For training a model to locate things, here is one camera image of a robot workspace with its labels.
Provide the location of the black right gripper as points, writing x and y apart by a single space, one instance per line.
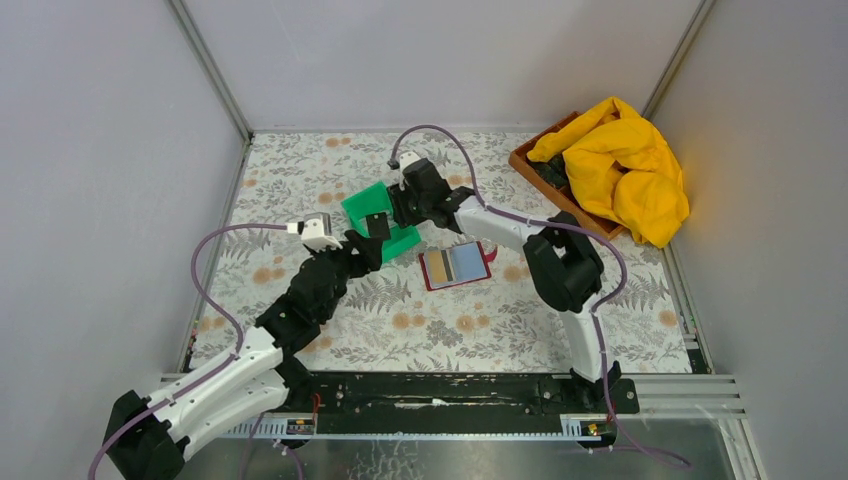
399 194

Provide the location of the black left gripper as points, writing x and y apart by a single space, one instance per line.
369 249

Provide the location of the black VIP credit card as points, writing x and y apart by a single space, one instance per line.
378 226

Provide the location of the red leather card holder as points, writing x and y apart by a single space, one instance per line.
457 268

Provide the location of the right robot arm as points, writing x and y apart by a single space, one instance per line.
564 266

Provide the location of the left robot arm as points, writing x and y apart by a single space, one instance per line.
153 436

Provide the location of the gold credit card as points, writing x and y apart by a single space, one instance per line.
439 267

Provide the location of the green plastic bin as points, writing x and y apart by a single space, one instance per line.
370 213

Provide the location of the floral patterned table mat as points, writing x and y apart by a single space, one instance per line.
389 320

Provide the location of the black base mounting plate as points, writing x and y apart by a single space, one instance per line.
441 404

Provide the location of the dark items in tray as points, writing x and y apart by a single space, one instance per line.
553 171

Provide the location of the brown wooden tray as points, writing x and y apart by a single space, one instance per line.
560 193

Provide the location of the yellow cloth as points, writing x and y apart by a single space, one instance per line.
620 168

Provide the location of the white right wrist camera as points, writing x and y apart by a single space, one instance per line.
403 160

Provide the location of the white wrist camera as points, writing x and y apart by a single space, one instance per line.
315 232
403 160

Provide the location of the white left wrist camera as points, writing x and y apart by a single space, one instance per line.
315 232

